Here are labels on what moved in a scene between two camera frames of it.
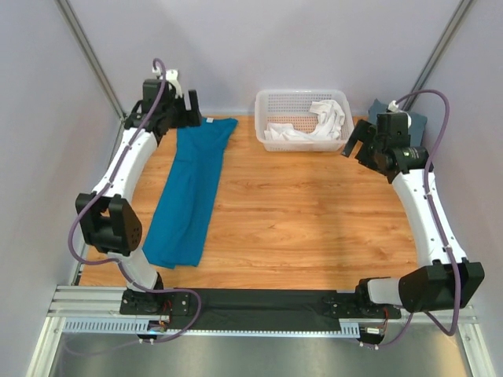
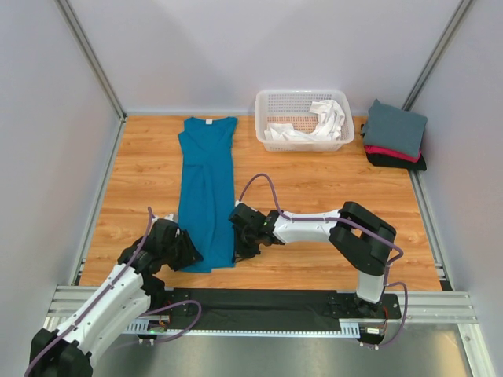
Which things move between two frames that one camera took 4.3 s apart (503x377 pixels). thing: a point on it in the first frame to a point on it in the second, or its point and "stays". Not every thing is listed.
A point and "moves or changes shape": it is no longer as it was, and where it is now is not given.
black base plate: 250,309 stays
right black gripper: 360,132 to 240,252
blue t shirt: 178,229 moves or changes shape
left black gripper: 192,118 to 190,254
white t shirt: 330,119 stays
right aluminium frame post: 464,9 stays
